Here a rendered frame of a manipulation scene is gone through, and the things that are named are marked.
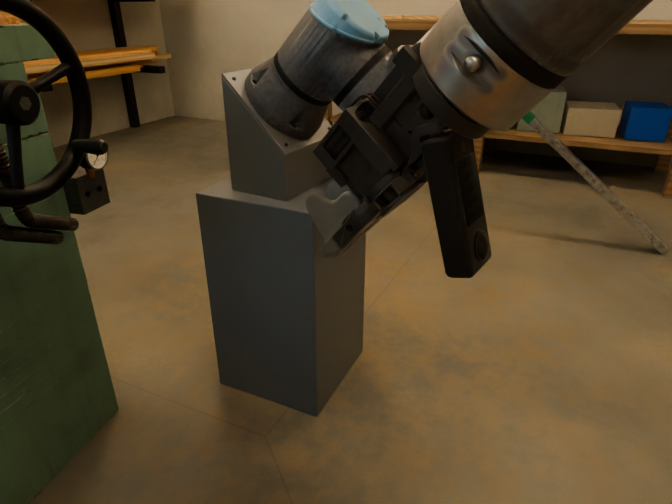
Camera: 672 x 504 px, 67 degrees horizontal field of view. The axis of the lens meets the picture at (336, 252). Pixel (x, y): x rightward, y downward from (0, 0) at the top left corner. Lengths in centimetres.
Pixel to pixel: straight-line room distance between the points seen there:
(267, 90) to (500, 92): 78
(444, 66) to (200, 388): 123
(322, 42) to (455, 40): 67
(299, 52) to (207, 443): 90
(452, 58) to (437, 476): 101
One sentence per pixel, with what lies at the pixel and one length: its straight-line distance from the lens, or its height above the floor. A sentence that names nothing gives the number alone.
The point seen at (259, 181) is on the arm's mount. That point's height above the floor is 58.
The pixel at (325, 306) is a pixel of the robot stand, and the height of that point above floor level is 30.
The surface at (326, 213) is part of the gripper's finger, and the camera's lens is 46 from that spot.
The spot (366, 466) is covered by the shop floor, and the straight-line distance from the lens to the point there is 123.
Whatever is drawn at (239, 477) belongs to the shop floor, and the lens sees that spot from 123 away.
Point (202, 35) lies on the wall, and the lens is 475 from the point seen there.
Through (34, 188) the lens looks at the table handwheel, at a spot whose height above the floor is 69.
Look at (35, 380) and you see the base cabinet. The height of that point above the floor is 25.
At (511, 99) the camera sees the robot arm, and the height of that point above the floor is 88.
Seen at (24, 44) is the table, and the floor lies 87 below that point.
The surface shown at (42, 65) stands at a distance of 362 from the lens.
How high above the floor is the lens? 93
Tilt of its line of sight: 26 degrees down
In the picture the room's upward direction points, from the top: straight up
